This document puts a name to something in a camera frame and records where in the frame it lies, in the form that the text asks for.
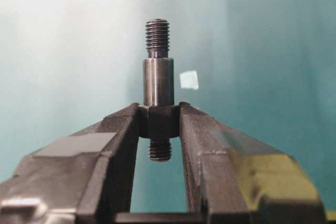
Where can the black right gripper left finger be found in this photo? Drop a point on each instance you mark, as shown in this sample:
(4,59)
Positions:
(82,178)

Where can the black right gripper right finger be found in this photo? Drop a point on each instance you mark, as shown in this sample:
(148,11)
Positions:
(231,177)

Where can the black threaded steel shaft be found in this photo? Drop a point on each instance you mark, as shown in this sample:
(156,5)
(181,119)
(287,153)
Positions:
(158,116)

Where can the white tape square marker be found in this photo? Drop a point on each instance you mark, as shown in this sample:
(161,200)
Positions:
(189,80)

